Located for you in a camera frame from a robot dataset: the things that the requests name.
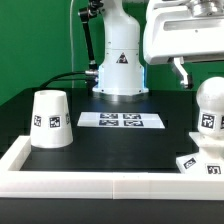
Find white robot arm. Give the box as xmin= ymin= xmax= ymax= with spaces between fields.
xmin=93 ymin=0 xmax=224 ymax=101

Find white lamp bulb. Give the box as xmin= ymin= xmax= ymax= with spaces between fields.
xmin=196 ymin=77 xmax=224 ymax=138

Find white lamp shade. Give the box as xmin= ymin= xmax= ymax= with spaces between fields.
xmin=30 ymin=90 xmax=73 ymax=149

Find white cable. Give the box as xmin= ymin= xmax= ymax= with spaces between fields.
xmin=69 ymin=0 xmax=76 ymax=90

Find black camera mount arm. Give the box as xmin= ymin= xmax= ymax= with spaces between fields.
xmin=77 ymin=0 xmax=105 ymax=71

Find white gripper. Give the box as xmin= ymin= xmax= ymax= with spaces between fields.
xmin=143 ymin=0 xmax=224 ymax=89

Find white lamp base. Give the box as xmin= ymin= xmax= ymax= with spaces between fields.
xmin=176 ymin=132 xmax=224 ymax=176

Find white U-shaped fence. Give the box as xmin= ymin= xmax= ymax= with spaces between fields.
xmin=0 ymin=136 xmax=224 ymax=200

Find white marker plate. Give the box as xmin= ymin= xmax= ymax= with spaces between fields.
xmin=78 ymin=112 xmax=165 ymax=129

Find black cables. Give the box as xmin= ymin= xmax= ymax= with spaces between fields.
xmin=43 ymin=69 xmax=100 ymax=90

